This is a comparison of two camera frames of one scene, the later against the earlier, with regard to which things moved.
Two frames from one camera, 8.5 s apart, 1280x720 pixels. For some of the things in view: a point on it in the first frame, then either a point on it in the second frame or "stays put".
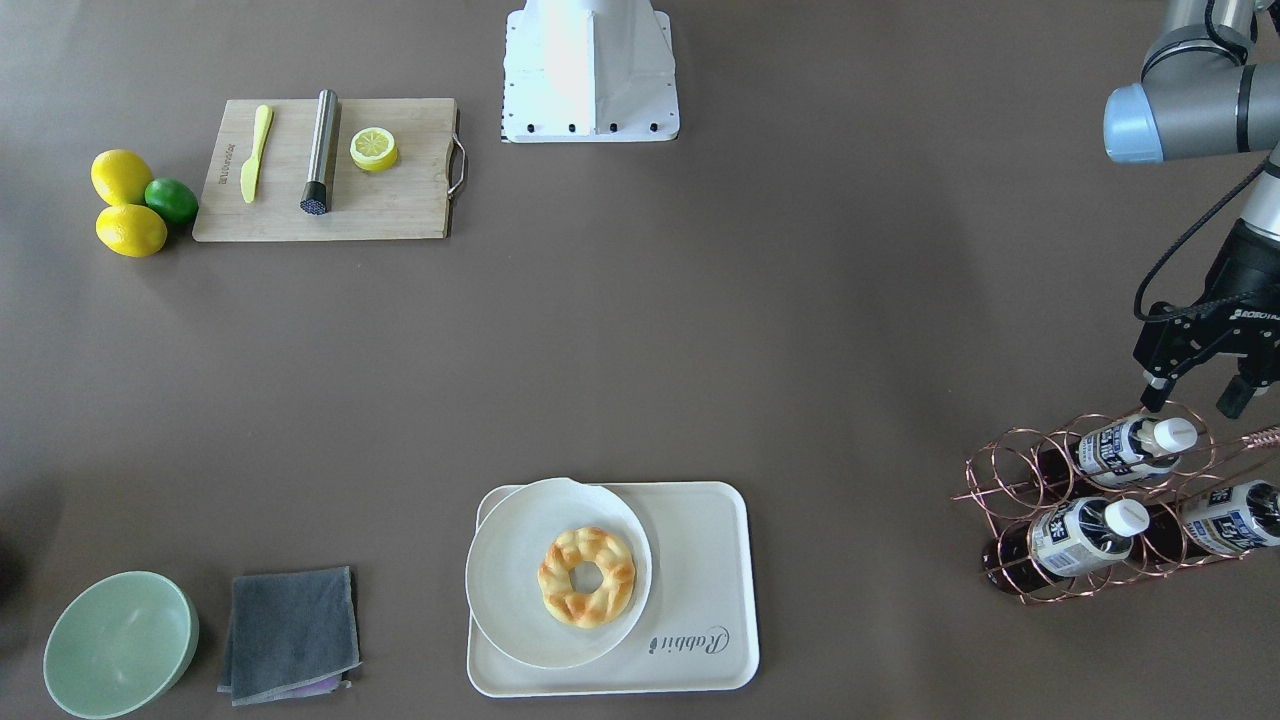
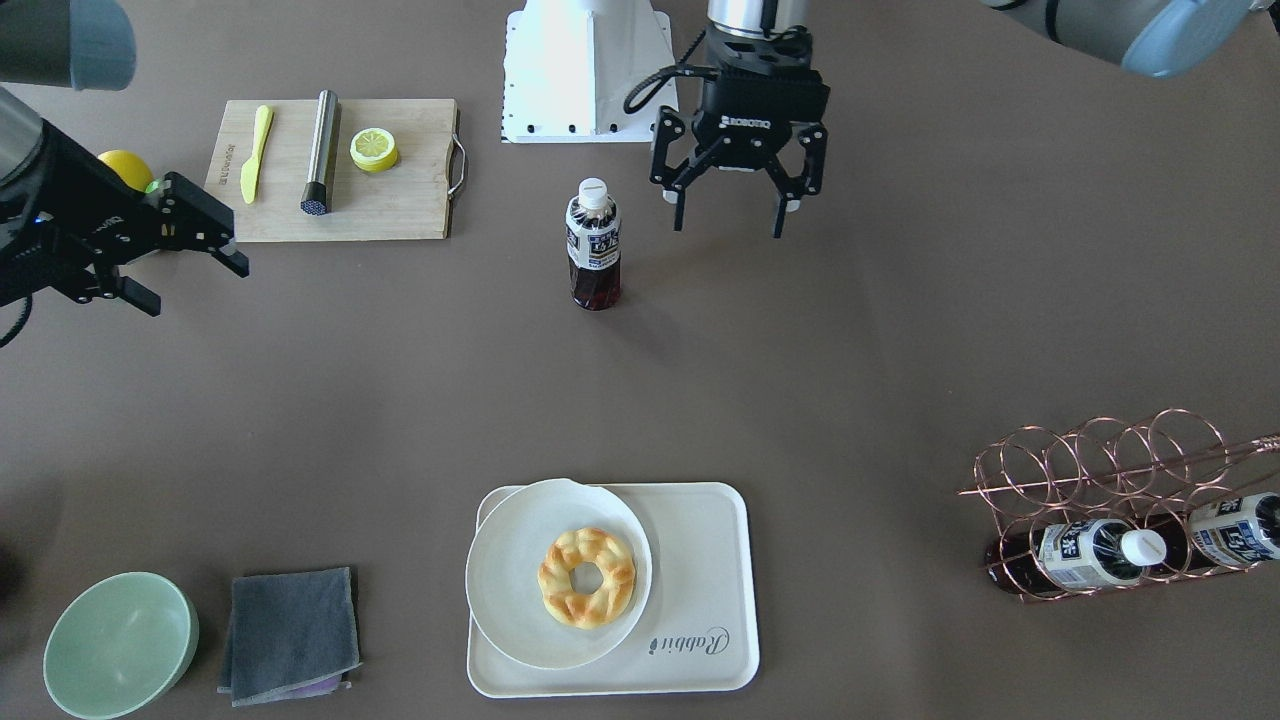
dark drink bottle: (1175, 435) -> (593, 193)
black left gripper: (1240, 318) -> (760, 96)
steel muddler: (315, 196) stays put
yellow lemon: (119, 177) stays put
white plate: (558, 573) stays put
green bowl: (120, 645) stays put
